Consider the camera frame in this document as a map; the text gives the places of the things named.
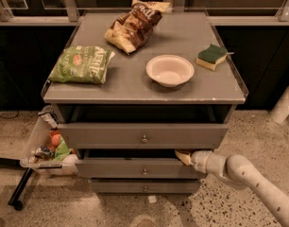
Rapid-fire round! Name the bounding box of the white cylindrical post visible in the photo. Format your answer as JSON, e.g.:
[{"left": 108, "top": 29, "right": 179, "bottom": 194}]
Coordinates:
[{"left": 270, "top": 85, "right": 289, "bottom": 123}]

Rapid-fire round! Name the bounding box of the green yellow sponge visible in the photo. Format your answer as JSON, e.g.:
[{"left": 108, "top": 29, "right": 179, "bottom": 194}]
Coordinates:
[{"left": 195, "top": 44, "right": 228, "bottom": 71}]

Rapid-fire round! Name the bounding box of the brown yellow chip bag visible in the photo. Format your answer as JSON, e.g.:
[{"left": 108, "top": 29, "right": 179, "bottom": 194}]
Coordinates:
[{"left": 105, "top": 0, "right": 170, "bottom": 54}]

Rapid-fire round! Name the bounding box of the green bag in bin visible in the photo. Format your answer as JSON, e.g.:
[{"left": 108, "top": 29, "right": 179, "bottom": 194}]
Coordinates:
[{"left": 54, "top": 140, "right": 72, "bottom": 161}]

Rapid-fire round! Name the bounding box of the grey top drawer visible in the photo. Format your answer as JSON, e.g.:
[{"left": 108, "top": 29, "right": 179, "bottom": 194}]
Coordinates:
[{"left": 59, "top": 123, "right": 228, "bottom": 149}]

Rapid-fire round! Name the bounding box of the white paper bowl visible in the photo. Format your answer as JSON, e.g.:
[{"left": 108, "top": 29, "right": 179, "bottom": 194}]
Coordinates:
[{"left": 146, "top": 55, "right": 195, "bottom": 88}]

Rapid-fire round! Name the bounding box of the clear plastic bin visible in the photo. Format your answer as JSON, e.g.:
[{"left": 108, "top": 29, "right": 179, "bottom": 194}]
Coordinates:
[{"left": 20, "top": 106, "right": 77, "bottom": 175}]

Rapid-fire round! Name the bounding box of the black floor stand leg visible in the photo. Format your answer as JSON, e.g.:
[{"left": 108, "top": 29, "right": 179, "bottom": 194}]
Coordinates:
[{"left": 0, "top": 158, "right": 33, "bottom": 211}]

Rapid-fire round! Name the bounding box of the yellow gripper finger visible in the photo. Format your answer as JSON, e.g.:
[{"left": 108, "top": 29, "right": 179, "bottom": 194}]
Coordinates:
[{"left": 175, "top": 149, "right": 193, "bottom": 166}]

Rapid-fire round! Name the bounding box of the green chip bag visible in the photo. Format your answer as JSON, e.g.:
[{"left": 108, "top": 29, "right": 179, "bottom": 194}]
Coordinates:
[{"left": 48, "top": 45, "right": 115, "bottom": 84}]

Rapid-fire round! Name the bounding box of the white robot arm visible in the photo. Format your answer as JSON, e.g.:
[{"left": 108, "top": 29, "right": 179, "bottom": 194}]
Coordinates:
[{"left": 175, "top": 149, "right": 289, "bottom": 227}]

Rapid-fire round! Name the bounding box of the black floor cable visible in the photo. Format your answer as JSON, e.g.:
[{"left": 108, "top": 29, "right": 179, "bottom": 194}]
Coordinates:
[{"left": 0, "top": 110, "right": 21, "bottom": 119}]

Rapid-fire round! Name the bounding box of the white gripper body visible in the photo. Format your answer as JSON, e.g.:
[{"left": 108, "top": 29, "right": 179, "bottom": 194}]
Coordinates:
[{"left": 191, "top": 150, "right": 227, "bottom": 178}]

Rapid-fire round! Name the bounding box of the grey drawer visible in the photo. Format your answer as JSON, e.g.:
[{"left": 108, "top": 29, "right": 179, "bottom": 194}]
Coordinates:
[
  {"left": 59, "top": 123, "right": 228, "bottom": 149},
  {"left": 91, "top": 179, "right": 200, "bottom": 194},
  {"left": 76, "top": 148, "right": 206, "bottom": 180}
]

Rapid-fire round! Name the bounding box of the orange fruit in bin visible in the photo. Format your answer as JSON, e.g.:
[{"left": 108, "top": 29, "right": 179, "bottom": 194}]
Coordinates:
[{"left": 51, "top": 134, "right": 61, "bottom": 147}]

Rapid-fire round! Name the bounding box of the grey drawer cabinet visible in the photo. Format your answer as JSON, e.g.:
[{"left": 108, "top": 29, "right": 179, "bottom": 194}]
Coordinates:
[{"left": 41, "top": 10, "right": 249, "bottom": 195}]

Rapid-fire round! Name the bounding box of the grey bottom drawer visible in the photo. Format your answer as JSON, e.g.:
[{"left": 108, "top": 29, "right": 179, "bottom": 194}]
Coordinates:
[{"left": 91, "top": 179, "right": 200, "bottom": 194}]

